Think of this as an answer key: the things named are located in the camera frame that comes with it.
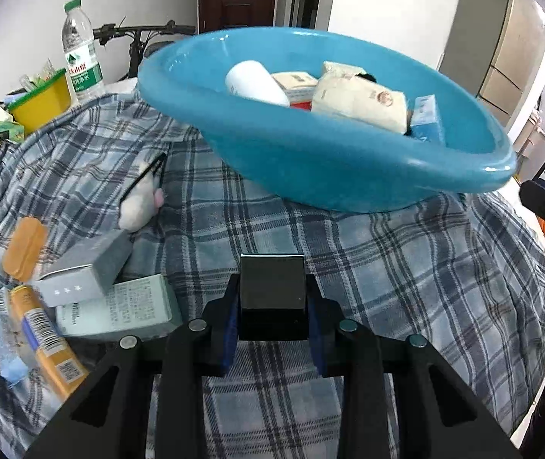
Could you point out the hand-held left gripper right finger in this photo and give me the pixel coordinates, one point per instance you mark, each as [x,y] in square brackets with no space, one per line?
[317,330]

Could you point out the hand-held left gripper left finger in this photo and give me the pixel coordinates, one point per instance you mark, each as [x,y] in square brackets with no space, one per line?
[227,325]

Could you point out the black box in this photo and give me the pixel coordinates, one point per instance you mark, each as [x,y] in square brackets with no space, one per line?
[272,296]

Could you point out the blue plastic basin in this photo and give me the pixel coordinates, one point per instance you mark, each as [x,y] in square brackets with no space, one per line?
[325,167]

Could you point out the large cream paper packet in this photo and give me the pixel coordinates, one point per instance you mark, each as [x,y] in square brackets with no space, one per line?
[358,103]

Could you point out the white plastic bottle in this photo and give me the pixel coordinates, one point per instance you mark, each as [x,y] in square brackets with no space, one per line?
[255,83]

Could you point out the cream box orange stripe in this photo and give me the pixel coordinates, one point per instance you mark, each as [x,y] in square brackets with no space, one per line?
[296,83]

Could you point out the small cream paper packet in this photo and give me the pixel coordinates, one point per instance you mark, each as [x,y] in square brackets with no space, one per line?
[341,69]

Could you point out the blue plaid cloth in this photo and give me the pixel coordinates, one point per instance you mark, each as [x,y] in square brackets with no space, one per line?
[396,296]

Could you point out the mint green box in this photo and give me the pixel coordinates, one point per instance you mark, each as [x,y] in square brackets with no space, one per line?
[119,308]

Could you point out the blue white printed box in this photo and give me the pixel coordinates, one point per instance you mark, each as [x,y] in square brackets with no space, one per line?
[427,122]

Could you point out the white plush toy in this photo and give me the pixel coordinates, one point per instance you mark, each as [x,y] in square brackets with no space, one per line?
[138,205]

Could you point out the grey rectangular box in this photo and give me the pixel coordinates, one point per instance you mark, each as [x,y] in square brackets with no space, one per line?
[81,272]

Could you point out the black thin-framed glasses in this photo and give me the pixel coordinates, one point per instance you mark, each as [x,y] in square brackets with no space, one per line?
[145,174]

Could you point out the gold grey refrigerator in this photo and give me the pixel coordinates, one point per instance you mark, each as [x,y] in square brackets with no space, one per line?
[492,43]

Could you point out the orange tube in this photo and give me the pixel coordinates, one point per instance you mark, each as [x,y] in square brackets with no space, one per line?
[45,339]

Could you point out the orange translucent case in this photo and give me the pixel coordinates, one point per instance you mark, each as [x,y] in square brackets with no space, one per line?
[24,248]

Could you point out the light blue packet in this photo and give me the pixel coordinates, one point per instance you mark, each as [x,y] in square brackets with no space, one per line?
[4,344]

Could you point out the yellow container green rim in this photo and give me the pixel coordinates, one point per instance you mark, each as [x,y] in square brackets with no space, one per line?
[43,107]

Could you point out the black bicycle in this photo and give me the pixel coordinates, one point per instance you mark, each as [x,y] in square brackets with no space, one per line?
[136,48]

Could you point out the clear water bottle green cap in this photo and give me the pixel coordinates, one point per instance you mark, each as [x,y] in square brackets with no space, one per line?
[81,57]

